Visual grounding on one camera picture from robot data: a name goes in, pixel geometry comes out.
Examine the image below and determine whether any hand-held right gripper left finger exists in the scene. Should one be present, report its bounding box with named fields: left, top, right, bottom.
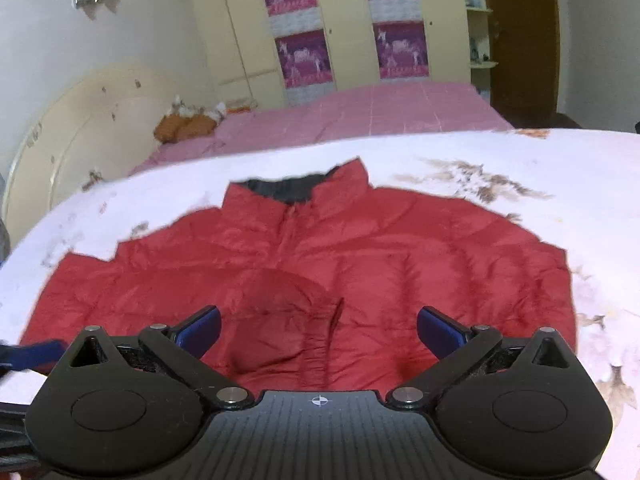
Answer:
left=62, top=305, right=256, bottom=409

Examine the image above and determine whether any cream bed headboard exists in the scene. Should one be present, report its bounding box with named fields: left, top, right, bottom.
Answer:
left=0, top=64, right=221, bottom=251

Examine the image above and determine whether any pale yellow corner shelf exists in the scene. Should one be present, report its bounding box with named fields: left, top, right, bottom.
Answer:
left=460, top=0, right=501, bottom=97

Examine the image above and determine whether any brown wooden door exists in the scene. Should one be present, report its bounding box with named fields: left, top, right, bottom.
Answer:
left=482, top=0, right=561, bottom=128

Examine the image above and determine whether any pink checked bed cover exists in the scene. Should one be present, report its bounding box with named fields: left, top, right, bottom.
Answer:
left=127, top=81, right=516, bottom=177

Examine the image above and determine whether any white floral bed sheet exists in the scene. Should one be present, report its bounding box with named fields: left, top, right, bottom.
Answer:
left=0, top=127, right=640, bottom=480

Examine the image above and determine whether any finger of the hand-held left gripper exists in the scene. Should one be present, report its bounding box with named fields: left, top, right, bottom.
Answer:
left=0, top=400, right=32, bottom=461
left=0, top=339, right=68, bottom=377

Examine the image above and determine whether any red puffer jacket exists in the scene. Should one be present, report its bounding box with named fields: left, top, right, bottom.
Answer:
left=20, top=157, right=581, bottom=393

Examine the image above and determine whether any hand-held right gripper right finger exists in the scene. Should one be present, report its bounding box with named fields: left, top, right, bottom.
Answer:
left=385, top=306, right=577, bottom=411

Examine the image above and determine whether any pale yellow wardrobe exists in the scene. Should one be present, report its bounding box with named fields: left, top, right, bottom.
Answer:
left=182, top=0, right=473, bottom=111

